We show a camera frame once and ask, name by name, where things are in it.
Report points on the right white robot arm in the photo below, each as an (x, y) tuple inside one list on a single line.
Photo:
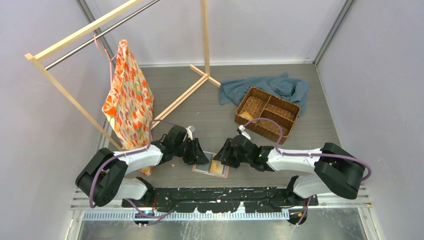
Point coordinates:
[(328, 169)]

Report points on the blue-grey crumpled cloth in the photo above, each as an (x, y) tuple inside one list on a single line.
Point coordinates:
[(291, 89)]

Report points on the orange credit card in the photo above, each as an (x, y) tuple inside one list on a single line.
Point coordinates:
[(246, 115)]

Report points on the yellow credit card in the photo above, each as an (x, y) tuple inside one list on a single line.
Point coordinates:
[(217, 168)]

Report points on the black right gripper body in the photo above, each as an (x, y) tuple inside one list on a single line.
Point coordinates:
[(232, 157)]

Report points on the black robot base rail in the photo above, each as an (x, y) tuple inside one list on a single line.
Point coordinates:
[(268, 199)]

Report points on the orange floral hanging garment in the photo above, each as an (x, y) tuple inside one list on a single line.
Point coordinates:
[(129, 104)]

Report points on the woven wicker divided basket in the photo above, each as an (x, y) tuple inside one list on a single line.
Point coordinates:
[(277, 116)]

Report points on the pink clothes hanger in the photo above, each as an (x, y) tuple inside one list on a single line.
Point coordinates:
[(103, 51)]

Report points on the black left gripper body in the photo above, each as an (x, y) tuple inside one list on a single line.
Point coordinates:
[(188, 150)]

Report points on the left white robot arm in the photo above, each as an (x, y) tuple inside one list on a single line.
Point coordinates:
[(104, 179)]

